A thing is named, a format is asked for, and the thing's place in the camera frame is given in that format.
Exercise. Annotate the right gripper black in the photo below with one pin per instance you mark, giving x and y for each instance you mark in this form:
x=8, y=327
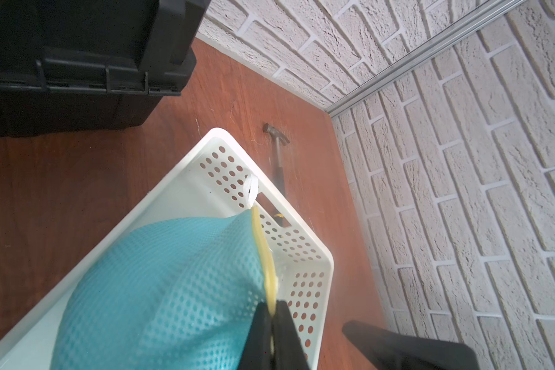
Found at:
x=388, y=350

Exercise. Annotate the right aluminium corner post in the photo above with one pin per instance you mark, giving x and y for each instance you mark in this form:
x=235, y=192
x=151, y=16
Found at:
x=467, y=25

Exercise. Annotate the black plastic toolbox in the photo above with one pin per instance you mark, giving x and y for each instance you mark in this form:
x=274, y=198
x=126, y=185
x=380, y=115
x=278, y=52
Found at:
x=68, y=66

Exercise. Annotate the white perforated plastic basket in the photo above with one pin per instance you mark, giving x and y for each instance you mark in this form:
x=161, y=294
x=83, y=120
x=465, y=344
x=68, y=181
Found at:
x=214, y=179

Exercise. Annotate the teal mesh laundry bag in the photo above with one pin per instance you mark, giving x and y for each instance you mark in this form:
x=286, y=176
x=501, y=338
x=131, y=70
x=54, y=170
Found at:
x=176, y=294

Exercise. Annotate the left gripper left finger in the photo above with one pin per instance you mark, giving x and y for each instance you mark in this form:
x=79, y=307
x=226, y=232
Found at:
x=257, y=354

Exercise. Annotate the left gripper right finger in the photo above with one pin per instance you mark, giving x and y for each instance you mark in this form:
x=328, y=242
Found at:
x=288, y=351

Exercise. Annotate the small steel hammer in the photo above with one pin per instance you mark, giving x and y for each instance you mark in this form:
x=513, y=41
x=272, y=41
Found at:
x=279, y=139

